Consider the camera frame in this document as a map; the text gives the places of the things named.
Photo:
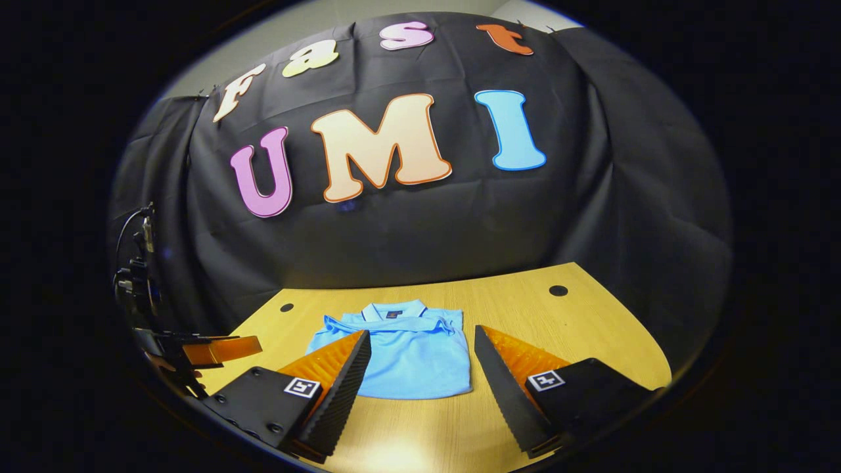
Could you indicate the light blue polo T-shirt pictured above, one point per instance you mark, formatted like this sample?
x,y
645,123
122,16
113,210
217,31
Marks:
x,y
414,361

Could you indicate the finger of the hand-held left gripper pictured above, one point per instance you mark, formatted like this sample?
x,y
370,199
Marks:
x,y
223,349

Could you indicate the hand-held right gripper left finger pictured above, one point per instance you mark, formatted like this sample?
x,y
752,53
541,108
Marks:
x,y
341,394

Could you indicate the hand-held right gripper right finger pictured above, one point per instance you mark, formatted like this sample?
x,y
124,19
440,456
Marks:
x,y
506,394

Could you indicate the black backdrop cloth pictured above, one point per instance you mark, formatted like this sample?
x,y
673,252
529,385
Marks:
x,y
460,230

